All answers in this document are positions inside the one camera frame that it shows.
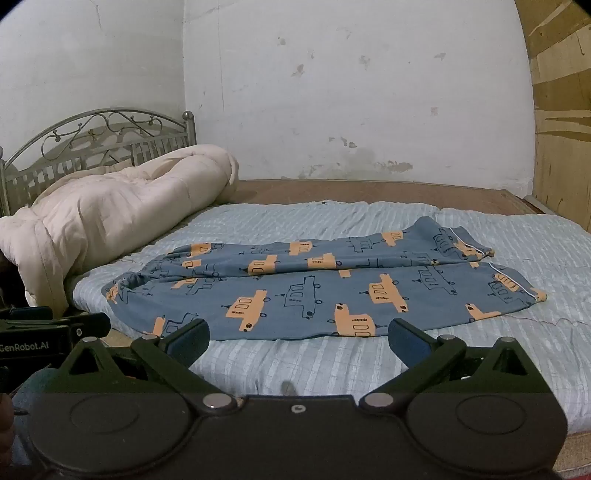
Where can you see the plywood board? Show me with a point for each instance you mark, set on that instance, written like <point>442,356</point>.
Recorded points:
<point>561,115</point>

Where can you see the metal bed headboard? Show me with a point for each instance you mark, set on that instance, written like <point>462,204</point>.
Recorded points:
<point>92,134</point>

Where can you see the light blue mattress pad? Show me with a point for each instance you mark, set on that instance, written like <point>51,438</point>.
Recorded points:
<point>323,360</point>

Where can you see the blue pants with orange print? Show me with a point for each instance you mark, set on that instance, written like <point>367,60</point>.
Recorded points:
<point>295,286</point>

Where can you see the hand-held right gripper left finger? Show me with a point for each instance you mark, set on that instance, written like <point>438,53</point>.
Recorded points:
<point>190,342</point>

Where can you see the cream comforter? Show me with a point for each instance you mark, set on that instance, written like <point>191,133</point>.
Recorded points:
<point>115,203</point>

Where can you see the person's blue jeans leg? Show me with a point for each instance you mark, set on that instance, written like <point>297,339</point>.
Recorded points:
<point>27,392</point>

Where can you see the wooden bed base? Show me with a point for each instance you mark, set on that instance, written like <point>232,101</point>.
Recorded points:
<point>369,191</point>

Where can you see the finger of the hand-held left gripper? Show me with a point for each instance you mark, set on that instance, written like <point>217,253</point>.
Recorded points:
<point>92,326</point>

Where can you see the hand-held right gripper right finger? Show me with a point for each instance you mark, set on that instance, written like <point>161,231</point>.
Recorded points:
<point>406,341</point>

